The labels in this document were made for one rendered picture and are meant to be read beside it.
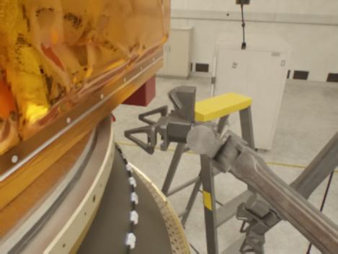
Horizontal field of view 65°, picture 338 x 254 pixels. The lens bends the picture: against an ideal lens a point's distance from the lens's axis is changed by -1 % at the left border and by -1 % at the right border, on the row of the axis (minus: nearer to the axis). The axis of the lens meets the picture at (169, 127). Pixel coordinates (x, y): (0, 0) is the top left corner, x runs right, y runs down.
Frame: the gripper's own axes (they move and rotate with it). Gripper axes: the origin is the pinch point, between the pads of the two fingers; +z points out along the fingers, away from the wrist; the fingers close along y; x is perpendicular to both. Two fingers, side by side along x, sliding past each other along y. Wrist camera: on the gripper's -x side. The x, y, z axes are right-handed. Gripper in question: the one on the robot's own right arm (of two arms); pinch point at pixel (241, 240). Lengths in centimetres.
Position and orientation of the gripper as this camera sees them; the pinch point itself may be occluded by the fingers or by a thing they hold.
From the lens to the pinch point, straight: 115.6
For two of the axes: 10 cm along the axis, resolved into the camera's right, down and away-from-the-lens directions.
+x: 8.3, 5.6, 0.4
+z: -5.0, 7.1, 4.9
